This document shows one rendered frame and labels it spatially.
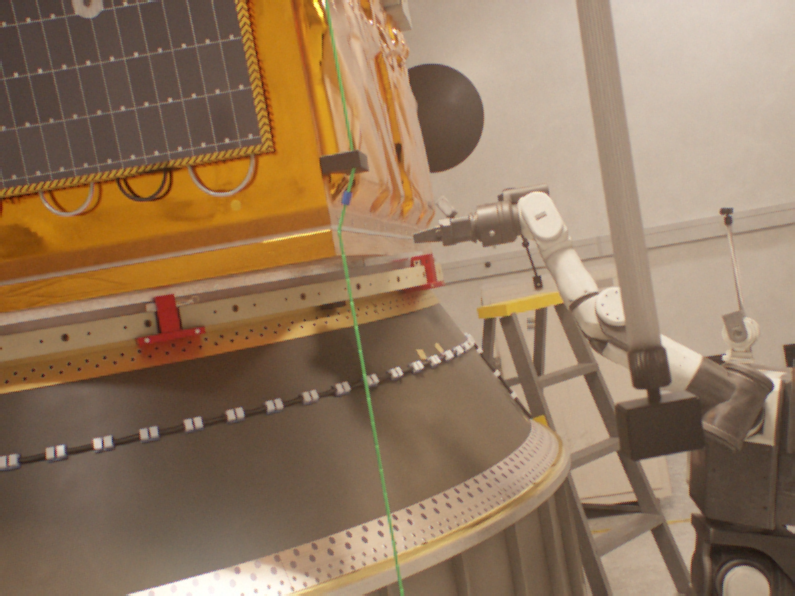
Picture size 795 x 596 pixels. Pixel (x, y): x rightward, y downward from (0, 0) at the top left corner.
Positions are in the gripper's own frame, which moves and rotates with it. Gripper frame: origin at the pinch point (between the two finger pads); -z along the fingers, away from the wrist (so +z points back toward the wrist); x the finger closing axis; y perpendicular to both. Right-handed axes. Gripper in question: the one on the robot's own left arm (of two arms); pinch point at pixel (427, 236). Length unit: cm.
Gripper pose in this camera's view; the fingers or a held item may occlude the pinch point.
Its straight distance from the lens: 200.8
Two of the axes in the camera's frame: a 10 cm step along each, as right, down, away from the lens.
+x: 1.1, -0.6, 9.9
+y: -1.7, -9.8, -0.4
